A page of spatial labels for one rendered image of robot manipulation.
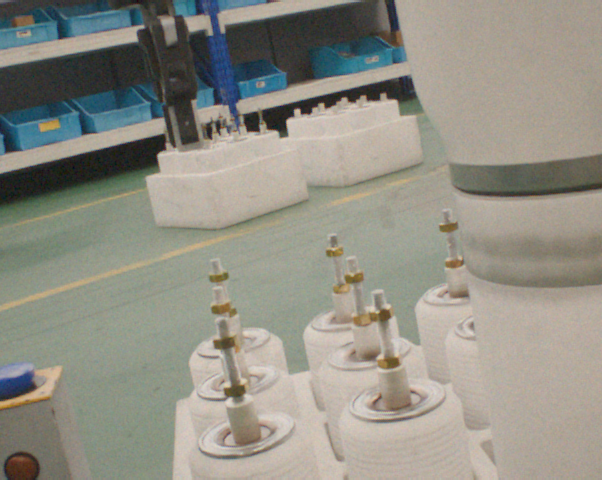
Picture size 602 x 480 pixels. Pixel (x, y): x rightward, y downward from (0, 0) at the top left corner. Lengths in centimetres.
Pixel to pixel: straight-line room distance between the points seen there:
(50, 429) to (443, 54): 51
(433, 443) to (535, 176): 43
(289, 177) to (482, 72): 289
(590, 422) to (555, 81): 11
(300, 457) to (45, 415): 19
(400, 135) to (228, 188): 78
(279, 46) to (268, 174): 368
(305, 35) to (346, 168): 361
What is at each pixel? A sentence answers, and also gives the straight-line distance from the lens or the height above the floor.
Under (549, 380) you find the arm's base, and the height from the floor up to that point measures 41.
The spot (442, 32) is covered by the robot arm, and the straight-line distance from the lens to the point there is 30.
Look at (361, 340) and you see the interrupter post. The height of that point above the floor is 27.
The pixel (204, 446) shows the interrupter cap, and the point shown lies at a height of 25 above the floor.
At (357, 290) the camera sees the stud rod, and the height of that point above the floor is 31.
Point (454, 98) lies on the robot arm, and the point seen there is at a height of 50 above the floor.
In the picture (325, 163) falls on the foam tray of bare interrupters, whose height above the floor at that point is 9.
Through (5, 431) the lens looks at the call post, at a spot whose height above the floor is 29.
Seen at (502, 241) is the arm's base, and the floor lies 46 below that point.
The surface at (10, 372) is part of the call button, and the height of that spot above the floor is 33.
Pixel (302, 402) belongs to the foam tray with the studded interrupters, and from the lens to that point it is 96.
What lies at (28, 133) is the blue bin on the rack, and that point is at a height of 34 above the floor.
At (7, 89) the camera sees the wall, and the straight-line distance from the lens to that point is 595.
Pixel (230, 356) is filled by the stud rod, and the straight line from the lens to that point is 70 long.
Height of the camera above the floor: 53
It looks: 12 degrees down
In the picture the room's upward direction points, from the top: 11 degrees counter-clockwise
